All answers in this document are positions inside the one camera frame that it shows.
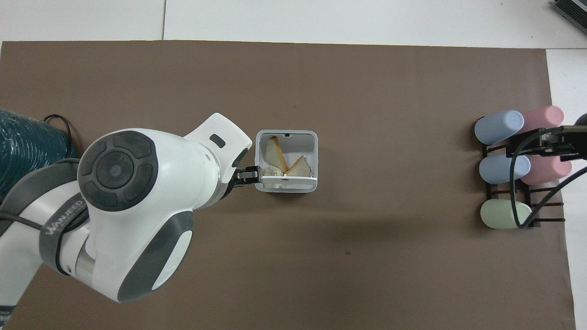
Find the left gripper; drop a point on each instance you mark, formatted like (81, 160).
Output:
(240, 159)

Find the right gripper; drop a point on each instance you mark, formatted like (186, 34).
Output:
(577, 143)

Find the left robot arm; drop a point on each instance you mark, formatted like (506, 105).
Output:
(137, 229)

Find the pink cup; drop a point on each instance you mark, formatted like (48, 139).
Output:
(550, 170)
(543, 117)

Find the toast slices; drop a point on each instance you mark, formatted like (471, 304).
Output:
(275, 153)

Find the blue cup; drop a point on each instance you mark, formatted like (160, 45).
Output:
(497, 127)
(497, 169)

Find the dark cup rack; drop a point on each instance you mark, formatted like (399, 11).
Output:
(545, 204)

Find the green cup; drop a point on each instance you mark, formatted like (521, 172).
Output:
(502, 214)

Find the dark grey ribbed device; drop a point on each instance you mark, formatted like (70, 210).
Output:
(572, 11)

